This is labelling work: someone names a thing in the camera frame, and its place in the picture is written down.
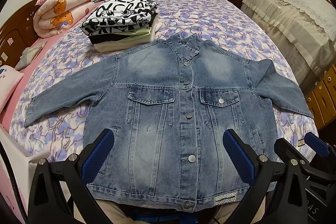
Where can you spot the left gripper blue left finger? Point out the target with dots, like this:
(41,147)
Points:
(94,155)

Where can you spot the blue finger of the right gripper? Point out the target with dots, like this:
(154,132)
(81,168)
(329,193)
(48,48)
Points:
(286,152)
(316,143)

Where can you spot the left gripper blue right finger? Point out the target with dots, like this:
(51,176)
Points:
(241,155)

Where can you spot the blue denim jacket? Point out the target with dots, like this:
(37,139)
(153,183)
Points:
(168,104)

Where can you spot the orange wooden drawer cabinet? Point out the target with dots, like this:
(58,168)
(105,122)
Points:
(321,100)

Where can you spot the pink bed sheet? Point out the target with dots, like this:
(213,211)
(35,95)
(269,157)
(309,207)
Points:
(61,56)

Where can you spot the white printed pillow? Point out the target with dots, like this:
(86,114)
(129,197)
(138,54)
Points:
(9,79)

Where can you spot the cream folded garment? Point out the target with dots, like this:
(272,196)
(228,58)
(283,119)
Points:
(110,47)

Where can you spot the beige lace covered furniture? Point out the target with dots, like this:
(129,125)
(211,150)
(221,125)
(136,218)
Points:
(303,31)

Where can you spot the grey small cloth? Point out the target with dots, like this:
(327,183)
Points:
(29,55)

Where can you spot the purple cat print blanket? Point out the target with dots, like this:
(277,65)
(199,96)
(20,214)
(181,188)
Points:
(61,133)

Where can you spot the light green folded garment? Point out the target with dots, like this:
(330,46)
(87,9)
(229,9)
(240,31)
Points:
(140,35)

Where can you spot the brown wooden headboard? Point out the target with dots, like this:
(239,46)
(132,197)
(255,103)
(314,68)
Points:
(18,33)

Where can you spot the black white patterned folded garment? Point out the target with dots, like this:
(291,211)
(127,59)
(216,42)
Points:
(119,16)

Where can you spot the pink bear print quilt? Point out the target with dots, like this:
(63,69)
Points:
(53,17)

